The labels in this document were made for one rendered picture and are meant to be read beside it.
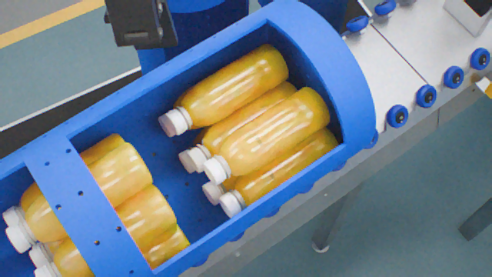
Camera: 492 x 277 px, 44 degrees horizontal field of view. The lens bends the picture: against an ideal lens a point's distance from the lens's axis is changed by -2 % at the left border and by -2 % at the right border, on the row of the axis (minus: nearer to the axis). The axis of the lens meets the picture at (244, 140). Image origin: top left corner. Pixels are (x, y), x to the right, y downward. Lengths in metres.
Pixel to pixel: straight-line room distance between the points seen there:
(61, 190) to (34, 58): 1.67
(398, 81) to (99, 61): 1.39
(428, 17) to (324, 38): 0.50
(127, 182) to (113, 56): 1.56
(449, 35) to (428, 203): 0.95
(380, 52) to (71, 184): 0.72
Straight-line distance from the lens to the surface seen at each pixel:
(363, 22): 1.26
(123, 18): 0.34
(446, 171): 2.26
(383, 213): 2.14
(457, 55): 1.33
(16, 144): 2.13
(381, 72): 1.26
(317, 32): 0.91
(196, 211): 1.07
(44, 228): 0.86
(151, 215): 0.88
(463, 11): 1.36
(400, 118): 1.17
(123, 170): 0.85
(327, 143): 0.98
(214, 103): 0.95
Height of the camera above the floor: 1.97
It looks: 65 degrees down
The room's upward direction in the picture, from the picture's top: 3 degrees clockwise
